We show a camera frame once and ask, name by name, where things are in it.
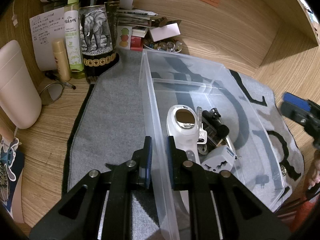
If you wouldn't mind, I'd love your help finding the beige cylindrical tube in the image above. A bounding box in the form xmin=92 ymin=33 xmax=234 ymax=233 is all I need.
xmin=52 ymin=38 xmax=71 ymax=81

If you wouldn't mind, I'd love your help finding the silver key bunch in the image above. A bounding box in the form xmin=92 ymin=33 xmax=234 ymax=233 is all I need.
xmin=196 ymin=106 xmax=208 ymax=155

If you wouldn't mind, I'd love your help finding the stack of papers and books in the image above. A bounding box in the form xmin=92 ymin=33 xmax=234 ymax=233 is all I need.
xmin=117 ymin=9 xmax=158 ymax=37

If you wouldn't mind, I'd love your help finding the small red box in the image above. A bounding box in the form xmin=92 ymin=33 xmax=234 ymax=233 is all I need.
xmin=130 ymin=36 xmax=143 ymax=51

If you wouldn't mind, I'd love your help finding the green spray bottle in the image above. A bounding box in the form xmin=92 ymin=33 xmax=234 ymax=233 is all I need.
xmin=64 ymin=0 xmax=85 ymax=79

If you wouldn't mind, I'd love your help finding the white handwritten note paper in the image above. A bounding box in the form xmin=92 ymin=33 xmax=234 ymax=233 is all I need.
xmin=29 ymin=8 xmax=65 ymax=71

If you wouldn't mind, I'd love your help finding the person's right hand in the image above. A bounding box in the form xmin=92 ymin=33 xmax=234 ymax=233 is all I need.
xmin=307 ymin=150 xmax=320 ymax=189

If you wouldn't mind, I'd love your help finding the dish of small trinkets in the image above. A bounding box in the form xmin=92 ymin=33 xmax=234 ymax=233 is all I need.
xmin=143 ymin=38 xmax=183 ymax=53

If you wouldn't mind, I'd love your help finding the pink plastic cup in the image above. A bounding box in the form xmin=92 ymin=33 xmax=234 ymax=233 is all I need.
xmin=1 ymin=40 xmax=42 ymax=129

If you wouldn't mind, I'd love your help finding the white travel adapter plug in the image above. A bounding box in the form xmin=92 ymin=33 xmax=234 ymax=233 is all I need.
xmin=201 ymin=145 xmax=236 ymax=173

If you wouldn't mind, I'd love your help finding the black pen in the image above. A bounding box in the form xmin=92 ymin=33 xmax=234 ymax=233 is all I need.
xmin=44 ymin=71 xmax=76 ymax=90

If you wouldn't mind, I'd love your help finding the small black plug piece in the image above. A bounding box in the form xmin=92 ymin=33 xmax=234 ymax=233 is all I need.
xmin=255 ymin=174 xmax=270 ymax=189

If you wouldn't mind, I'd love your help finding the traffic light card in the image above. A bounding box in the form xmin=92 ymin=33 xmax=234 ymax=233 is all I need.
xmin=116 ymin=25 xmax=132 ymax=50

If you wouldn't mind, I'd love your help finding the white handheld massager device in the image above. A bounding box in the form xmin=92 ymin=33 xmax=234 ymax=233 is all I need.
xmin=167 ymin=105 xmax=200 ymax=164

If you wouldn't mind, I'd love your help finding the round glasses lens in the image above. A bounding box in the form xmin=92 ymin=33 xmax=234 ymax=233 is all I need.
xmin=40 ymin=82 xmax=64 ymax=106

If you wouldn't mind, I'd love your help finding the dark wine bottle elephant label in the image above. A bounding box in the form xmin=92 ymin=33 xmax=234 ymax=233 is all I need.
xmin=79 ymin=0 xmax=120 ymax=83

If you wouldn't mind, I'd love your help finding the clear plastic storage bin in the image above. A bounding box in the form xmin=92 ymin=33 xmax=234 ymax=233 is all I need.
xmin=139 ymin=50 xmax=291 ymax=239

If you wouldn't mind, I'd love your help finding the grey rug with black letters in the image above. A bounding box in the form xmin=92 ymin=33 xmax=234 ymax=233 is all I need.
xmin=62 ymin=50 xmax=304 ymax=239

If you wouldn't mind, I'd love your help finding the pink small card box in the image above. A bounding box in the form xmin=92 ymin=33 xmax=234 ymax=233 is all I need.
xmin=149 ymin=23 xmax=181 ymax=42

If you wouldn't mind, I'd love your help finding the blue cartoon sticker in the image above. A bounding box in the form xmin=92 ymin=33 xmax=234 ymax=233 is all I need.
xmin=0 ymin=137 xmax=25 ymax=223

